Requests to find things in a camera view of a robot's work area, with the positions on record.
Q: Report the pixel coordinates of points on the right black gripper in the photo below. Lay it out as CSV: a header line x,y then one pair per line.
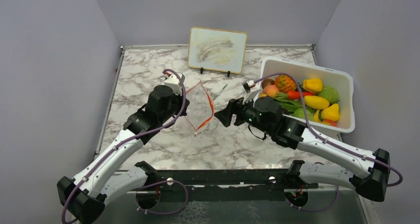
x,y
235,106

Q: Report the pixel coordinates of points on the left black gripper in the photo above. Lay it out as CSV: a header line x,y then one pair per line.
x,y
180,99

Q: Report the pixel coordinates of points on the clear zip bag orange zipper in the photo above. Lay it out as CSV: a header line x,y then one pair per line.
x,y
200,110

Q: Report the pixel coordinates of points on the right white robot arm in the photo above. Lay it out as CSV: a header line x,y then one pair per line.
x,y
366,172

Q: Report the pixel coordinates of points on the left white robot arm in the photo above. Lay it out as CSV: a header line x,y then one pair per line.
x,y
87,193

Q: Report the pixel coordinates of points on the grey pen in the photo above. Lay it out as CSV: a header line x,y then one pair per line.
x,y
219,92

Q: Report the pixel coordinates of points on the brown kiwi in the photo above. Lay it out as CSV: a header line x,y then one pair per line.
x,y
267,82

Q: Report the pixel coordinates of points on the red carrot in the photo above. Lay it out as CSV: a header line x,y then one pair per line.
x,y
293,95

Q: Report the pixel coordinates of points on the green leafy vegetable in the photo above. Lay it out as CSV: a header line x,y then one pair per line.
x,y
294,107

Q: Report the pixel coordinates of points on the yellow mango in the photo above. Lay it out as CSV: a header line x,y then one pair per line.
x,y
316,102

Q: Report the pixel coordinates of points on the yellow bell pepper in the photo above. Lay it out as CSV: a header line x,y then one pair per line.
x,y
313,85

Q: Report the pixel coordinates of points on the yellow pear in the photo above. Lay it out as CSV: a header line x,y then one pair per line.
x,y
331,113

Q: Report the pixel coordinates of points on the green cabbage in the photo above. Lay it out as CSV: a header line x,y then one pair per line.
x,y
330,94

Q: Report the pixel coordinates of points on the red apple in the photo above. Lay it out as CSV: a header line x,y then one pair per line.
x,y
329,122

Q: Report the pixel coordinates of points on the white plastic bin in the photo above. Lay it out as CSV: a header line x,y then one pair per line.
x,y
339,80

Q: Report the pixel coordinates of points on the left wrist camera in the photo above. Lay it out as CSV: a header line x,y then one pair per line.
x,y
174,83

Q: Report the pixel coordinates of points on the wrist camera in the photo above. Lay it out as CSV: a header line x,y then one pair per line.
x,y
174,83
252,90

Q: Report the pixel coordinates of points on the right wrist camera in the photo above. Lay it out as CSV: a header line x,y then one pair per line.
x,y
252,90

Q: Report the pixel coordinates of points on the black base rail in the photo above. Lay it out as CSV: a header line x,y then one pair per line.
x,y
222,185

